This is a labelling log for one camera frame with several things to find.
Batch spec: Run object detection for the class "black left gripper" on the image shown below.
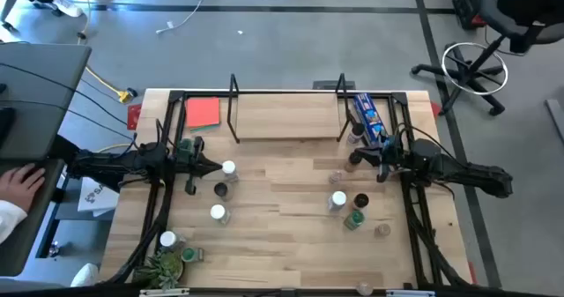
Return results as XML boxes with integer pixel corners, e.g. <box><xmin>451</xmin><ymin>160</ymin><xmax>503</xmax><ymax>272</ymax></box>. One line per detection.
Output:
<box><xmin>174</xmin><ymin>136</ymin><xmax>224</xmax><ymax>197</ymax></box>

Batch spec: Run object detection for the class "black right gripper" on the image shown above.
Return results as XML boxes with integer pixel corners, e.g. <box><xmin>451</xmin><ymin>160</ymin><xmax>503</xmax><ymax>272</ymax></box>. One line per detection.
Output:
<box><xmin>357</xmin><ymin>136</ymin><xmax>414</xmax><ymax>184</ymax></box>

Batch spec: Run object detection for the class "white-lid bagel seasoning jar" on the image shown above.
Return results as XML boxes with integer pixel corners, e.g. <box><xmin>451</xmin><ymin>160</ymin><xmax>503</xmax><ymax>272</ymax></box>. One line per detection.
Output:
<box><xmin>209</xmin><ymin>203</ymin><xmax>232</xmax><ymax>226</ymax></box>
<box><xmin>221</xmin><ymin>160</ymin><xmax>240</xmax><ymax>184</ymax></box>
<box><xmin>326</xmin><ymin>190</ymin><xmax>349</xmax><ymax>215</ymax></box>
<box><xmin>159</xmin><ymin>230</ymin><xmax>187</xmax><ymax>252</ymax></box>

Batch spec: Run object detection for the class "black-lid jar yellow-green label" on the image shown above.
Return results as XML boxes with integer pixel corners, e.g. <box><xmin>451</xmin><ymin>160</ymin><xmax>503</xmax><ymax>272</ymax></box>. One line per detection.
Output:
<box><xmin>213</xmin><ymin>181</ymin><xmax>235</xmax><ymax>203</ymax></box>

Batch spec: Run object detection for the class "black-lid jar orange label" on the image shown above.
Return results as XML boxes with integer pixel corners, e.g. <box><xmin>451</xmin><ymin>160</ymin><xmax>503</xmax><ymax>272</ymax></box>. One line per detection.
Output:
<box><xmin>352</xmin><ymin>192</ymin><xmax>371</xmax><ymax>213</ymax></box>

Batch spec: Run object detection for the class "person's forearm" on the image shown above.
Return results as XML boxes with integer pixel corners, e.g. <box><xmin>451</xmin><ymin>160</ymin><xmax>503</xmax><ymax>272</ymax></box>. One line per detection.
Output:
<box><xmin>0</xmin><ymin>198</ymin><xmax>29</xmax><ymax>246</ymax></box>

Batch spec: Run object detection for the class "green paper sheet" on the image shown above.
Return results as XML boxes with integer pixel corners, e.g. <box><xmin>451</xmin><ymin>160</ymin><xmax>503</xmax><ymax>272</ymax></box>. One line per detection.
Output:
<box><xmin>189</xmin><ymin>123</ymin><xmax>221</xmax><ymax>135</ymax></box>

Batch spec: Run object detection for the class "blue plastic wrap box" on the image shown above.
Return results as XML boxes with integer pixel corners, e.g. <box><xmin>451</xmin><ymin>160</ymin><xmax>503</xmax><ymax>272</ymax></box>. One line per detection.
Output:
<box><xmin>352</xmin><ymin>93</ymin><xmax>390</xmax><ymax>147</ymax></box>

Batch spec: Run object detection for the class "green succulent plant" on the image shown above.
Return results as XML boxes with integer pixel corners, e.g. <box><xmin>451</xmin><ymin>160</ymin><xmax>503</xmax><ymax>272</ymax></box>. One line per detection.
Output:
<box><xmin>130</xmin><ymin>249</ymin><xmax>184</xmax><ymax>292</ymax></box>

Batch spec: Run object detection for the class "white printed bag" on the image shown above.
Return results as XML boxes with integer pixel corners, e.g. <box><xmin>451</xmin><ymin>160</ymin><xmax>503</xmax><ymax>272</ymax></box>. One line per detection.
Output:
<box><xmin>77</xmin><ymin>176</ymin><xmax>121</xmax><ymax>218</ymax></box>

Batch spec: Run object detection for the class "white rounded object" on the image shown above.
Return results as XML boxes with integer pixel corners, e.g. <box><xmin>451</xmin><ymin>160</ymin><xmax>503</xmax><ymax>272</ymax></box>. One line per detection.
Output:
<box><xmin>69</xmin><ymin>262</ymin><xmax>100</xmax><ymax>288</ymax></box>

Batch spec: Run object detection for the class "person's hand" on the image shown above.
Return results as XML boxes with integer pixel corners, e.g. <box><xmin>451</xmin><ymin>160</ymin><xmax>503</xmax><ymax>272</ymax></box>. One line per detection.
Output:
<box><xmin>0</xmin><ymin>163</ymin><xmax>47</xmax><ymax>214</ymax></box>

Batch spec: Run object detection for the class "dark grey desk top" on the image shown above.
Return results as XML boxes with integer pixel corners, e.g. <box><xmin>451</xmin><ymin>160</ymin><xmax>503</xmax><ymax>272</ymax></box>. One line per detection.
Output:
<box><xmin>0</xmin><ymin>158</ymin><xmax>68</xmax><ymax>278</ymax></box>

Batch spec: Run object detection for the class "black desk device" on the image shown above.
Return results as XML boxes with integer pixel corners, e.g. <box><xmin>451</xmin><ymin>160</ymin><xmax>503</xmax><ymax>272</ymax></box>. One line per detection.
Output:
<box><xmin>0</xmin><ymin>106</ymin><xmax>17</xmax><ymax>149</ymax></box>

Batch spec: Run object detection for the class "person's white shoe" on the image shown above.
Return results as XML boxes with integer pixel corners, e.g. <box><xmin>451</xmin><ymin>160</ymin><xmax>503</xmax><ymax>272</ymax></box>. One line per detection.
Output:
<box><xmin>51</xmin><ymin>0</ymin><xmax>85</xmax><ymax>19</ymax></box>

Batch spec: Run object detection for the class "black office chair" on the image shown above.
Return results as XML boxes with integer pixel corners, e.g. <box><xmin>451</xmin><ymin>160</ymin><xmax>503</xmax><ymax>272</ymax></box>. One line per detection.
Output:
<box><xmin>411</xmin><ymin>0</ymin><xmax>564</xmax><ymax>117</ymax></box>

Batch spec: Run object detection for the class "black cable bundle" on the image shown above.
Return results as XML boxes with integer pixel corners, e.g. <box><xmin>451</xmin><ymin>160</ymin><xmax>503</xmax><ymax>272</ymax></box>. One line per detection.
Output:
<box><xmin>403</xmin><ymin>180</ymin><xmax>471</xmax><ymax>289</ymax></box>
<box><xmin>108</xmin><ymin>173</ymin><xmax>175</xmax><ymax>286</ymax></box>

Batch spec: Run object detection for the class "yellow extension cord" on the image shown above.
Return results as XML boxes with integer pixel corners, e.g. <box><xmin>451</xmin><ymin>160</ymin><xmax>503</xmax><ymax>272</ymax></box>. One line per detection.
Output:
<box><xmin>75</xmin><ymin>0</ymin><xmax>138</xmax><ymax>155</ymax></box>

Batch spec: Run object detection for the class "silver metal bracket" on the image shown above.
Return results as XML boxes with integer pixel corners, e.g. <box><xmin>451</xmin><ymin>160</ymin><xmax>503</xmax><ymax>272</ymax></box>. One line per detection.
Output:
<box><xmin>138</xmin><ymin>287</ymin><xmax>191</xmax><ymax>297</ymax></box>
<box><xmin>385</xmin><ymin>289</ymin><xmax>436</xmax><ymax>297</ymax></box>

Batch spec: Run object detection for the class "white floor cable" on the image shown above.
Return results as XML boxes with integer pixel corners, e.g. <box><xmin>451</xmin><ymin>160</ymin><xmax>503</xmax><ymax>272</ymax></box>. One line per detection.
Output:
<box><xmin>155</xmin><ymin>0</ymin><xmax>291</xmax><ymax>36</ymax></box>

